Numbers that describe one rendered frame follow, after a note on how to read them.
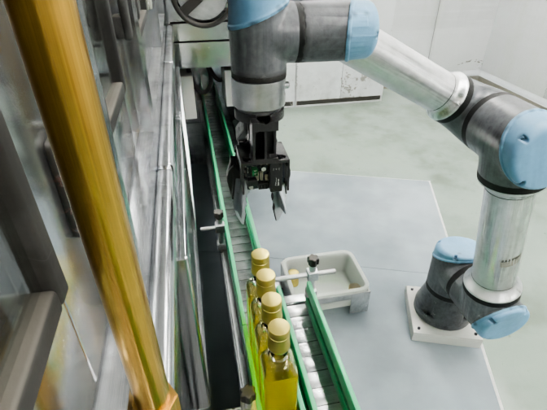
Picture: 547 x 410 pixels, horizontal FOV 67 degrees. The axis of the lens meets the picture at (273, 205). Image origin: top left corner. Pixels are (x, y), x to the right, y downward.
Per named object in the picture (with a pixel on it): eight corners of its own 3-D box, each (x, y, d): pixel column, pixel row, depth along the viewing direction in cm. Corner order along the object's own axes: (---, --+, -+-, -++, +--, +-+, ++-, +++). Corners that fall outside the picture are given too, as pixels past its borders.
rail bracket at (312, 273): (268, 296, 105) (268, 259, 98) (330, 286, 108) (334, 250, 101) (270, 304, 103) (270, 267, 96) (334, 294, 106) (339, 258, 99)
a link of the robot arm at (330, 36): (356, -9, 60) (282, -7, 58) (387, 2, 51) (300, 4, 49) (350, 47, 64) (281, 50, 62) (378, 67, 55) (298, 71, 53)
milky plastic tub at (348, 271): (279, 279, 129) (279, 258, 124) (347, 269, 133) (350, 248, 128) (292, 322, 115) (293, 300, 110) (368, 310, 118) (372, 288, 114)
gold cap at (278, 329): (265, 338, 66) (265, 319, 64) (287, 334, 67) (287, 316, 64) (269, 356, 63) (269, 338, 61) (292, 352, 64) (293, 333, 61)
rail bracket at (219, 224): (203, 246, 123) (198, 209, 116) (225, 243, 124) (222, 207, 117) (203, 255, 120) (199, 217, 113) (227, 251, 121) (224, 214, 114)
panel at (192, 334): (182, 165, 144) (168, 66, 125) (191, 164, 144) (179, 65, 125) (193, 411, 70) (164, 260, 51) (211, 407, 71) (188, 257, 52)
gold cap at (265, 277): (255, 286, 76) (254, 268, 73) (273, 284, 76) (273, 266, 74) (257, 301, 73) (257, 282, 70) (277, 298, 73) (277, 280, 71)
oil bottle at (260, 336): (255, 387, 85) (252, 316, 73) (282, 382, 86) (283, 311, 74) (260, 413, 80) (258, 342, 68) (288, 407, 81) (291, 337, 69)
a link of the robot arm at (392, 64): (495, 89, 86) (296, -38, 66) (532, 107, 77) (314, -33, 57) (459, 136, 90) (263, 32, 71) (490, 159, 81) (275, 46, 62)
